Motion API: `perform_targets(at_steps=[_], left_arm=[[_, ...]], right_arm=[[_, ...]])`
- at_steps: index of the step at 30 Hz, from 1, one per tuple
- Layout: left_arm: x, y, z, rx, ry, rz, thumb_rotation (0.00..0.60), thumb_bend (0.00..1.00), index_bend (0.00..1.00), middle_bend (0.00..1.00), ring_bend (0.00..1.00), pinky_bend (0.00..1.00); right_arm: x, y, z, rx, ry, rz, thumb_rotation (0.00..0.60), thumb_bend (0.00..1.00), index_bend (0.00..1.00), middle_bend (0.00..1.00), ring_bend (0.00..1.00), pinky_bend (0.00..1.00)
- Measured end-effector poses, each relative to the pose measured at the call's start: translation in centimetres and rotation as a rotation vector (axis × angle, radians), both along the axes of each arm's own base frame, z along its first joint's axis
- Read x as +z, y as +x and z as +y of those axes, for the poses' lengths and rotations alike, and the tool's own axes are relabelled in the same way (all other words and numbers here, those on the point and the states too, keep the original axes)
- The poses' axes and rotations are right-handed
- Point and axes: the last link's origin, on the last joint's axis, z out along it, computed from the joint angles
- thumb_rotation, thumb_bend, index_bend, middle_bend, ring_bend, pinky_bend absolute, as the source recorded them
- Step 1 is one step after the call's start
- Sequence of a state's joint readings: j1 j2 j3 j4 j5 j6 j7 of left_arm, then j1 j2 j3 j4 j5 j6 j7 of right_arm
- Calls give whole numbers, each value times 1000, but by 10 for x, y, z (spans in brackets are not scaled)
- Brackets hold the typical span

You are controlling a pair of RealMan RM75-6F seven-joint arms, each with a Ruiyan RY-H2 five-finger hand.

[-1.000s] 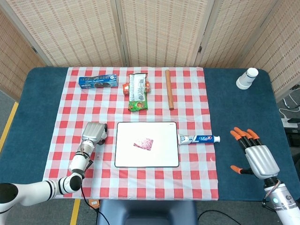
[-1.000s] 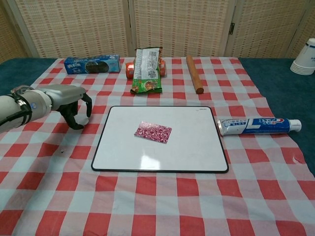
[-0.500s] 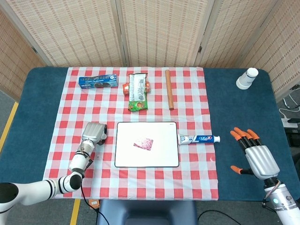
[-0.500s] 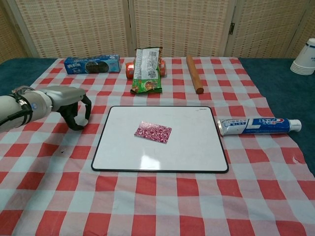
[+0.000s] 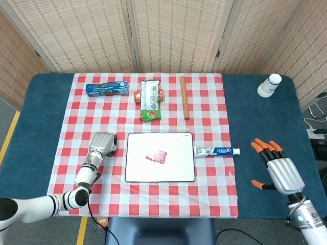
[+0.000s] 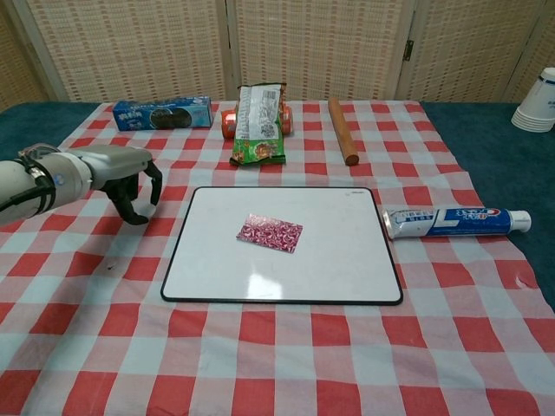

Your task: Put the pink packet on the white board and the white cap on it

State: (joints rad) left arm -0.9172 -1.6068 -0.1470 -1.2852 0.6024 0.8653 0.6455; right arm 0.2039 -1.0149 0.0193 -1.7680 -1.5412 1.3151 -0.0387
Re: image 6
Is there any blue cookie box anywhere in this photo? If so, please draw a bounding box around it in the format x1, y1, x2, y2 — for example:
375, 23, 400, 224
112, 96, 213, 133

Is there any white board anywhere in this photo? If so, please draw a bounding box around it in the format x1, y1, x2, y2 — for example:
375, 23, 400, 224
160, 186, 404, 307

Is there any red white checked tablecloth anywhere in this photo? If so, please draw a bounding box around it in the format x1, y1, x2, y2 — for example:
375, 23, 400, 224
0, 100, 555, 416

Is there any stack of paper cups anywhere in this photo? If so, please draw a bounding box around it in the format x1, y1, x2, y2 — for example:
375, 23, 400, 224
510, 67, 555, 134

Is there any teal table cover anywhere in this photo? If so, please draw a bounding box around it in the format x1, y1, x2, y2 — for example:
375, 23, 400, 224
0, 100, 555, 314

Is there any woven folding screen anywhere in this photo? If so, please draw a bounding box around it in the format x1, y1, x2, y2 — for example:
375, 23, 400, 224
0, 0, 555, 106

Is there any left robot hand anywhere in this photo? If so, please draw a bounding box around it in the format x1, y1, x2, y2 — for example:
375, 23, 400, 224
86, 146, 164, 225

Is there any clear wrist cable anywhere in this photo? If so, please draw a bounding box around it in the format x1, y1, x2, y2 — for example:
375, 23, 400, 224
17, 142, 62, 160

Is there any wooden rolling pin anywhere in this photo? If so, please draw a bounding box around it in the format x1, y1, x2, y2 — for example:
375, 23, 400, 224
327, 97, 359, 166

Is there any blue white toothpaste tube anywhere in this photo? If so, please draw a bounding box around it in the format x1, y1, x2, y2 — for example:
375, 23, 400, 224
380, 206, 532, 241

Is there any orange drink can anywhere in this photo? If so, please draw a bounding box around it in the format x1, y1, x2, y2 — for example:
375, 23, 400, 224
220, 103, 295, 140

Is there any green snack bag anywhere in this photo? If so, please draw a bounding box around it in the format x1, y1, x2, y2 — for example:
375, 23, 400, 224
229, 82, 288, 167

